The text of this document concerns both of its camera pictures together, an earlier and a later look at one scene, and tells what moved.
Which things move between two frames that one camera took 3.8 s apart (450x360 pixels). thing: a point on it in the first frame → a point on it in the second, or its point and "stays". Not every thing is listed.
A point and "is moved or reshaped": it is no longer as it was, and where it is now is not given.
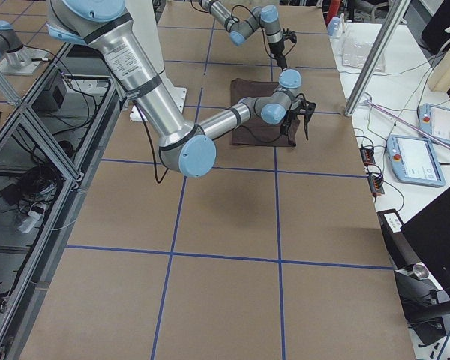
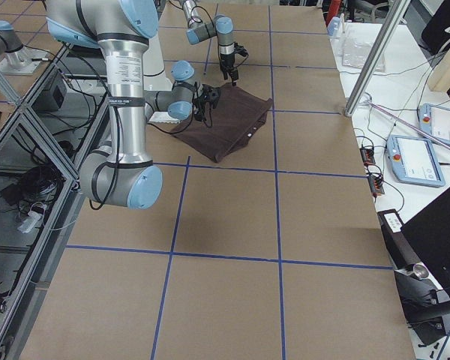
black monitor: [437, 237] stays
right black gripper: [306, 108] → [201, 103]
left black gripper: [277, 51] → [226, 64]
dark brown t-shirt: [254, 132] is moved or reshaped
